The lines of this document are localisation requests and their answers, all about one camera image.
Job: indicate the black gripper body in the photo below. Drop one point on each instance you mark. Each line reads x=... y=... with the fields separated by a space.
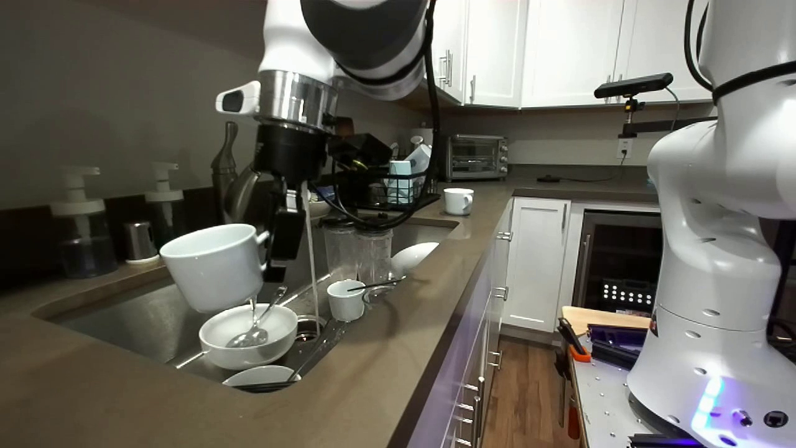
x=293 y=162

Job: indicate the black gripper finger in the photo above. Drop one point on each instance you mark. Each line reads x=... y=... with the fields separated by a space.
x=286 y=237

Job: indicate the white ceramic mug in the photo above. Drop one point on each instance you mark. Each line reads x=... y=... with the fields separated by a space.
x=211 y=264
x=459 y=202

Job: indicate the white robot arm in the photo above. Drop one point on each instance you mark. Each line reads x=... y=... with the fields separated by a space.
x=721 y=249

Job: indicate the grey counter base cabinets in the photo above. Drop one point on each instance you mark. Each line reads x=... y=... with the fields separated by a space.
x=472 y=349

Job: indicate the clear glass bottle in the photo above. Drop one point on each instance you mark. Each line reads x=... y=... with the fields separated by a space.
x=224 y=158

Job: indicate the metal spoon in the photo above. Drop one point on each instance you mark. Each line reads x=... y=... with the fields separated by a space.
x=252 y=320
x=271 y=314

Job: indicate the small white cup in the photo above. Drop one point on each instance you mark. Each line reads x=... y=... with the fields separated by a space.
x=344 y=303

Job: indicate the black chopstick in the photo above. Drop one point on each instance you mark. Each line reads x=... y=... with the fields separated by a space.
x=375 y=285

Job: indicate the pale blue plastic cup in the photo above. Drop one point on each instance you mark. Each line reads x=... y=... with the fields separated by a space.
x=400 y=187

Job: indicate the wide white bowl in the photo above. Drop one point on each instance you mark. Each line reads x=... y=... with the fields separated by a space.
x=249 y=356

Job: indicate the white container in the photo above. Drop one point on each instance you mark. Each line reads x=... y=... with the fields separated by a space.
x=423 y=158

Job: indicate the soap dispenser white pump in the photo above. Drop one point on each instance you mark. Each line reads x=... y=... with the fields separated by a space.
x=164 y=197
x=77 y=208

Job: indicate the black dish rack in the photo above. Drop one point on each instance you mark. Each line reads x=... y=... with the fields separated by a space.
x=419 y=199

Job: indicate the white oval plate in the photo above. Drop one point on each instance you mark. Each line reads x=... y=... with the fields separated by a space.
x=262 y=377

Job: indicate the small metal cup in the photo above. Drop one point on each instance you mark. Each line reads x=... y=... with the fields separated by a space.
x=140 y=241

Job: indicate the stainless steel sink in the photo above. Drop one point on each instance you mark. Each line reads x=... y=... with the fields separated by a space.
x=140 y=333

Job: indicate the silver toaster oven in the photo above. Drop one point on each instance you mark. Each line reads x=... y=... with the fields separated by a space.
x=476 y=158

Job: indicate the white lower cabinet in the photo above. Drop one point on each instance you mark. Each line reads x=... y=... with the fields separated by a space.
x=537 y=264

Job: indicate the small black device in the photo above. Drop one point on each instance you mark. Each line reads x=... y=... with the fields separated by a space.
x=547 y=177

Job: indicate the white upper cabinets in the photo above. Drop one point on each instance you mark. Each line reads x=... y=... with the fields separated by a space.
x=531 y=59

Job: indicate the wooden board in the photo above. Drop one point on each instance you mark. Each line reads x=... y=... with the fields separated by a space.
x=604 y=316

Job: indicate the black beverage cooler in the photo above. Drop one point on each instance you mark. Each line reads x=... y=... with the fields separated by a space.
x=618 y=258

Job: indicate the dark blue box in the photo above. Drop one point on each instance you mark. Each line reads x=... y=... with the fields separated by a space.
x=618 y=344

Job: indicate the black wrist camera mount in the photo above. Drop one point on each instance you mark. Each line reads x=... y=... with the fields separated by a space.
x=361 y=162

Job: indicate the white wall outlet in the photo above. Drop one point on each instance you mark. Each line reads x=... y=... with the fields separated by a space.
x=625 y=151

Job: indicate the black camera on stand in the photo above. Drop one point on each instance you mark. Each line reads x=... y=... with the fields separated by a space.
x=634 y=85

